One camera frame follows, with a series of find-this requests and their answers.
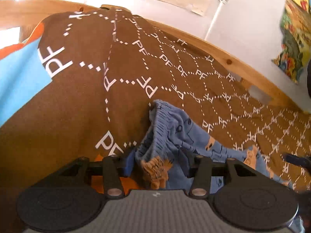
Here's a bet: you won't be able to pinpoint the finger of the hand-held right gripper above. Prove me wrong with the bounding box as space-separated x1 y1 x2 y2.
283 152 311 170

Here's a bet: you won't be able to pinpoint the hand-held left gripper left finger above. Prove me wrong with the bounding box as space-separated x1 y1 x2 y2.
58 149 135 199

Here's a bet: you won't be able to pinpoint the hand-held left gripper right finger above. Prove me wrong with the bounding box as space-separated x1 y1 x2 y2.
181 150 268 198

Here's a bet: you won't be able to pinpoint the blue car print pants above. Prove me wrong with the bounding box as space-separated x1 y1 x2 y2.
135 99 304 233

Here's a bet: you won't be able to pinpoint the brown orange patterned blanket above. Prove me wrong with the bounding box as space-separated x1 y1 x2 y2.
0 4 311 199

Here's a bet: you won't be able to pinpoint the colourful landscape wall poster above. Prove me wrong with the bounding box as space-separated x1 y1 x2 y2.
271 0 311 85

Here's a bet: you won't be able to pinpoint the wooden bed frame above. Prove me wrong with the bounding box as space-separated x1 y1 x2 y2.
0 0 300 113

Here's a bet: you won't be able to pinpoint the white wall pipe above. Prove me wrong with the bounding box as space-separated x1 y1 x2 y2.
204 0 230 41

